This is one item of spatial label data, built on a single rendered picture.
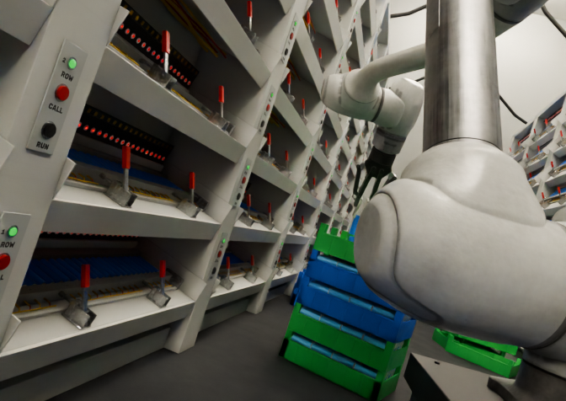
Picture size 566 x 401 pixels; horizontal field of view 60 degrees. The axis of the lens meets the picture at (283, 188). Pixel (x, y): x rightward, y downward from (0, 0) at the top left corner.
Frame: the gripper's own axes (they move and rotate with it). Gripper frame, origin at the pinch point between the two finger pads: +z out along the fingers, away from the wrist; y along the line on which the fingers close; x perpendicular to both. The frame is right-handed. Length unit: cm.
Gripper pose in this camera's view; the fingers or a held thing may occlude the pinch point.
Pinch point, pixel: (360, 208)
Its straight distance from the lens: 154.7
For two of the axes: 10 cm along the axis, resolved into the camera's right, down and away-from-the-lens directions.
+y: 9.5, 3.1, 0.1
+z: -2.9, 8.8, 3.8
